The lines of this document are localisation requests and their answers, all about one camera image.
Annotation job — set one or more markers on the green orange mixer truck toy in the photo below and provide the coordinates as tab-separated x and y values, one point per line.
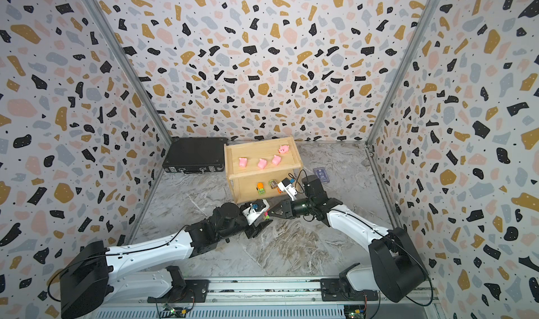
260	188

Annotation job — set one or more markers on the wooden two-tier shelf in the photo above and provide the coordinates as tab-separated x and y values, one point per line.
242	181

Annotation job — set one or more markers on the pink toy pig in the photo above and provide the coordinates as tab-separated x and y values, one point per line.
284	149
262	164
276	160
243	162

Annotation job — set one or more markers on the black briefcase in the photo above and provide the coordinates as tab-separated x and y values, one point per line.
195	155

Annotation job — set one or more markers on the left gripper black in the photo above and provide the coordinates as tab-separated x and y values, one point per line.
254	230

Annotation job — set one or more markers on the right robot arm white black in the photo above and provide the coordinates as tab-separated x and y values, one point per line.
395	269

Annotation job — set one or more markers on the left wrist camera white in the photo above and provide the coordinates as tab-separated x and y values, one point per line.
254	211

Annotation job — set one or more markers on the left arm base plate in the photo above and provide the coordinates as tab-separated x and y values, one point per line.
195	290

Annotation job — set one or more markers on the blue card deck box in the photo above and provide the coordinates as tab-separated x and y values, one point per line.
322	174

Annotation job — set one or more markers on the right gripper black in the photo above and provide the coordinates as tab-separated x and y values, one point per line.
289	211

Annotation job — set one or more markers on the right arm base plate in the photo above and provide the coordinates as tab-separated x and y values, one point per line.
338	290

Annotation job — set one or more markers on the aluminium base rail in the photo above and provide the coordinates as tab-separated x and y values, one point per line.
273	297

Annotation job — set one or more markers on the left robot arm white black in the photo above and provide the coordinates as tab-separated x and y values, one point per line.
101	274

